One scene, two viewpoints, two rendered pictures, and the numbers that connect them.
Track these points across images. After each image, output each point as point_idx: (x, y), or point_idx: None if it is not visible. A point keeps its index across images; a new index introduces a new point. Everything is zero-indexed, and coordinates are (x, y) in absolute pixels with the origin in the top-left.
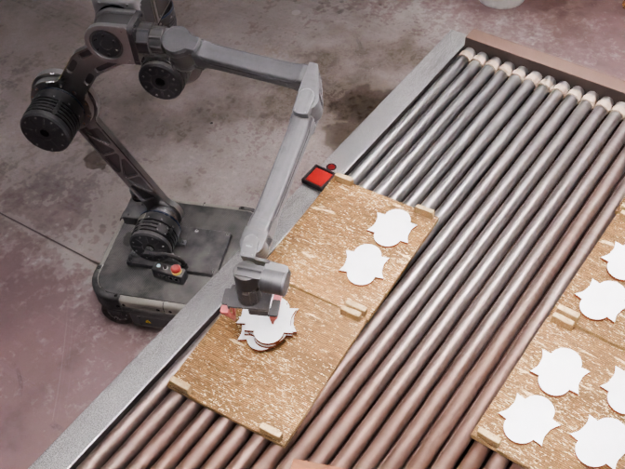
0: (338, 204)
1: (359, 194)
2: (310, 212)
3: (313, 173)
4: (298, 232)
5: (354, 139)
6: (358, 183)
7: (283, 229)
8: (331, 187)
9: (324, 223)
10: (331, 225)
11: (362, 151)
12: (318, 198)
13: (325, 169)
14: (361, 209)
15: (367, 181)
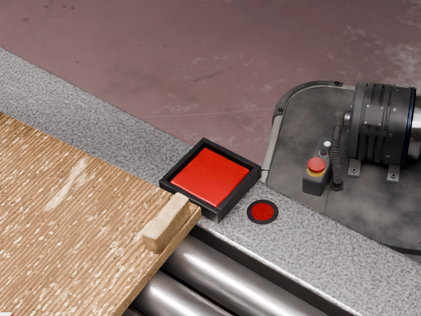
0: (82, 216)
1: (112, 270)
2: (66, 155)
3: (223, 163)
4: (4, 133)
5: (394, 274)
6: (204, 293)
7: (44, 118)
8: (153, 200)
9: (16, 185)
10: (4, 202)
11: (334, 294)
12: (114, 172)
13: (233, 189)
14: (44, 274)
15: (181, 304)
